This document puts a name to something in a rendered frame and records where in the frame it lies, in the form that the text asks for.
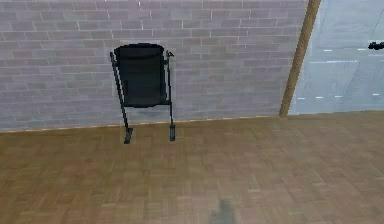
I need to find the black bin on stand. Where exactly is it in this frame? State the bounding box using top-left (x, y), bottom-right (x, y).
top-left (109, 42), bottom-right (177, 145)

